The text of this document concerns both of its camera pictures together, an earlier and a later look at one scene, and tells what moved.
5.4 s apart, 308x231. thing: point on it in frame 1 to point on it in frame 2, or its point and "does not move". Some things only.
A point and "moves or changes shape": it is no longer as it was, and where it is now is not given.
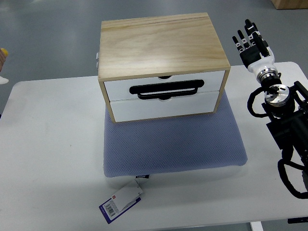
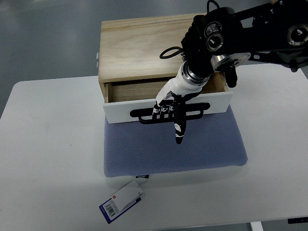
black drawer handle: [165, 91] to [139, 112]
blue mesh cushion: [195, 142] does not move
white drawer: [119, 90] moves or changes shape
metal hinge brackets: [97, 61] does not move
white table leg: [256, 226] does not move
